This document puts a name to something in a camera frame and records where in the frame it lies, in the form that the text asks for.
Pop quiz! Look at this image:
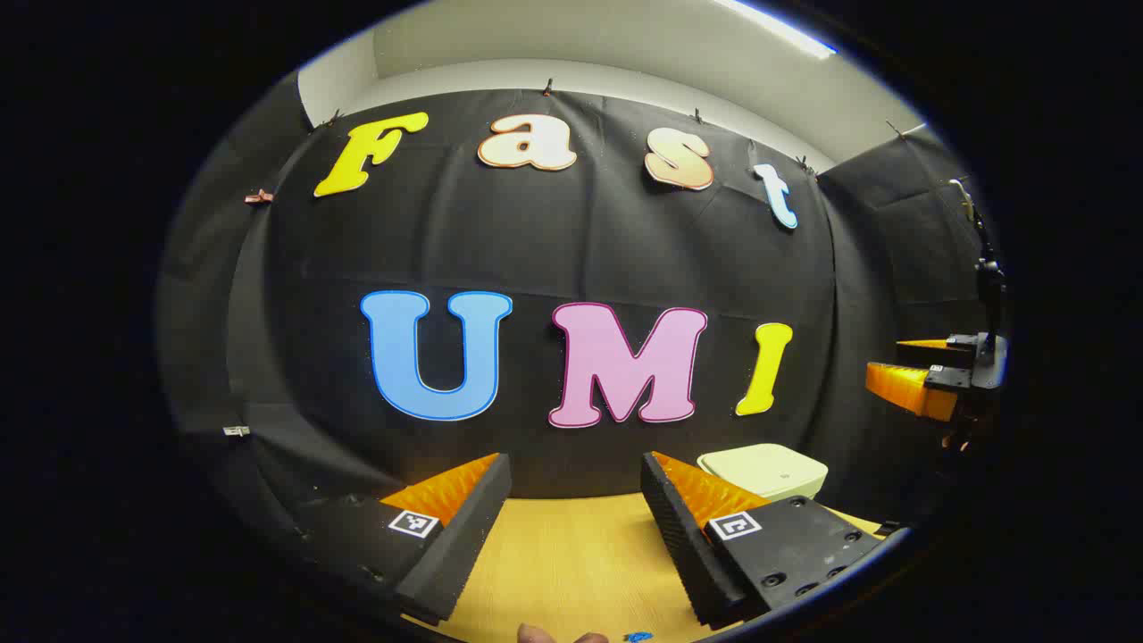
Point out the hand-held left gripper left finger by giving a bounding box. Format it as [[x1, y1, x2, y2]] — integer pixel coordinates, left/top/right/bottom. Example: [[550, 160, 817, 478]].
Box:
[[290, 452, 513, 628]]

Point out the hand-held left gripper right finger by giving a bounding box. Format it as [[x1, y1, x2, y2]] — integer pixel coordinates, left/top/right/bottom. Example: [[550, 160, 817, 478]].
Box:
[[639, 451, 885, 628]]

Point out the pale green desktop garbage bin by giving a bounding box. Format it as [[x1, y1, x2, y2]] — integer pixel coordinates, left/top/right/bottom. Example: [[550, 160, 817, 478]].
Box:
[[697, 444, 830, 501]]

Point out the wooden desktop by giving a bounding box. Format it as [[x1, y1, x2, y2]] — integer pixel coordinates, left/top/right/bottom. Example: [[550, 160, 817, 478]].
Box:
[[402, 496, 903, 643]]

